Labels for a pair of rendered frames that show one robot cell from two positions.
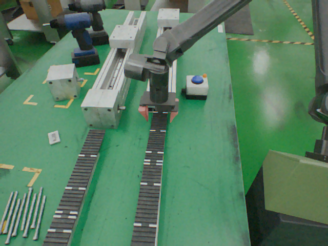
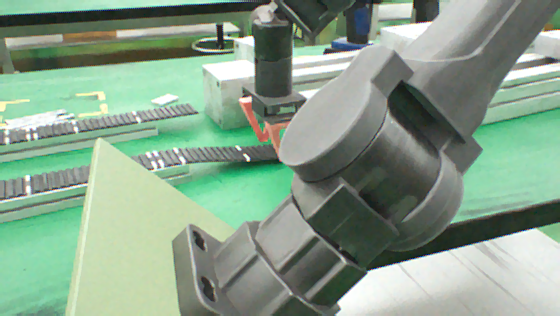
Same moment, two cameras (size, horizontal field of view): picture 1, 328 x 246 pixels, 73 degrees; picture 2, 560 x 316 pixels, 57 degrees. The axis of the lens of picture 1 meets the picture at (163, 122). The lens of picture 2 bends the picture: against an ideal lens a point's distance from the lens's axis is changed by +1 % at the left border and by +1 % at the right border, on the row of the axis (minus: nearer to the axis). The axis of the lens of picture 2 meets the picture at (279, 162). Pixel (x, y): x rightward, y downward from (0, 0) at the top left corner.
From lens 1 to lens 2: 68 cm
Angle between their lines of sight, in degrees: 51
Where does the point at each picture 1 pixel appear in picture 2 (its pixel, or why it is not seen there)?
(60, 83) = (246, 52)
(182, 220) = (63, 232)
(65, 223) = (19, 136)
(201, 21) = not seen: outside the picture
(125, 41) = (401, 38)
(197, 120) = not seen: hidden behind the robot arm
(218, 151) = not seen: hidden behind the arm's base
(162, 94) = (261, 73)
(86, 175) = (100, 124)
